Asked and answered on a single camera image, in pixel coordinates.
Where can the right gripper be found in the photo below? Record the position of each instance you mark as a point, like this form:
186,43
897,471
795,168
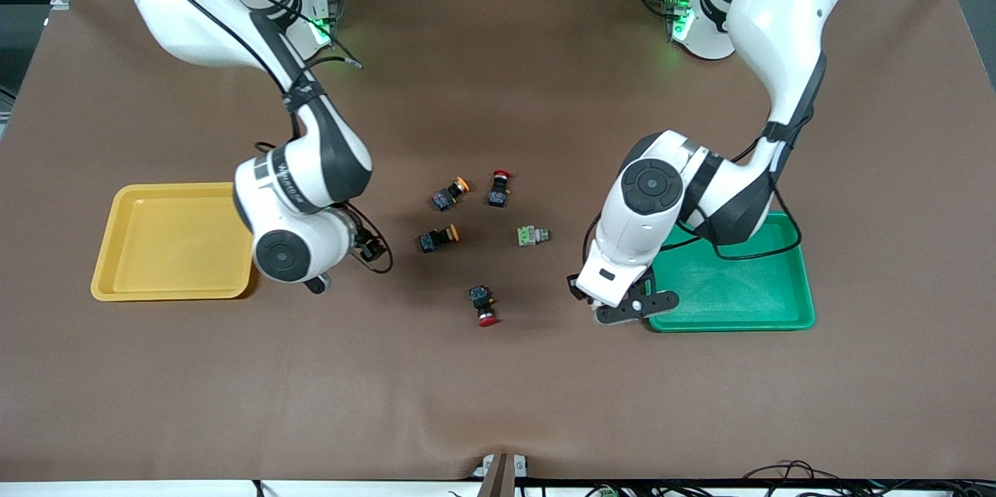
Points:
367,247

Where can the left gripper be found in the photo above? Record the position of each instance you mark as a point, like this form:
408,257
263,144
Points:
576,292

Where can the yellow push button switch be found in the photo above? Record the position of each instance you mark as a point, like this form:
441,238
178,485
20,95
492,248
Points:
432,240
445,199

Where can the green button grey switch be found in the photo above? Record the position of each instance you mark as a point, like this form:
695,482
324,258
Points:
531,236

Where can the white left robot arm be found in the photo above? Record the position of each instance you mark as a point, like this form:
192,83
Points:
778,7

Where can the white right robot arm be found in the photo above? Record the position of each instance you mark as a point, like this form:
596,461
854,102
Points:
194,7

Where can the brown table mat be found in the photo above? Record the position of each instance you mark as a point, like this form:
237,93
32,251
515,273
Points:
498,404

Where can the green plastic tray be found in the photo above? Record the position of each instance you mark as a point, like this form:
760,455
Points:
739,287

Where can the yellow plastic tray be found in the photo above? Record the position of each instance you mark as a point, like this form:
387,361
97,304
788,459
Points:
171,248

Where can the green terminal connector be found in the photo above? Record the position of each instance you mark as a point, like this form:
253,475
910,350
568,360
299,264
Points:
604,492

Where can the red mushroom button switch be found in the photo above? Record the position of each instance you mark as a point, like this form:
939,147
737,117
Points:
481,296
498,195

